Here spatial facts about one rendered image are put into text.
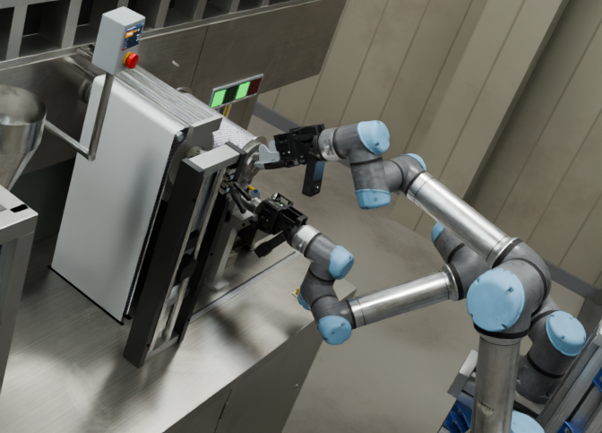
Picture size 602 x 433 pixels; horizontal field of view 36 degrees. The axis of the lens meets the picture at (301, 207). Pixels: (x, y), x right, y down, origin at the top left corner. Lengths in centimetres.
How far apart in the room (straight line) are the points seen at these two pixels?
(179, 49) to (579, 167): 280
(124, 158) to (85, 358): 45
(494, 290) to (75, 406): 90
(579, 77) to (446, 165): 76
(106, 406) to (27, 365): 19
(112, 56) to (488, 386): 102
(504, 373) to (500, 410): 9
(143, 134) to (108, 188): 18
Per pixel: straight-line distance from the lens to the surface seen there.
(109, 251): 216
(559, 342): 260
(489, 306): 190
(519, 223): 496
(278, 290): 248
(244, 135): 225
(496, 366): 198
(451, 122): 455
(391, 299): 225
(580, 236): 491
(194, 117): 196
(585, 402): 237
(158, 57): 235
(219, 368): 219
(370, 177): 203
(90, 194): 214
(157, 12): 228
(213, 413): 230
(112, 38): 165
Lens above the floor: 236
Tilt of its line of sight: 31 degrees down
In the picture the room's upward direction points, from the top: 21 degrees clockwise
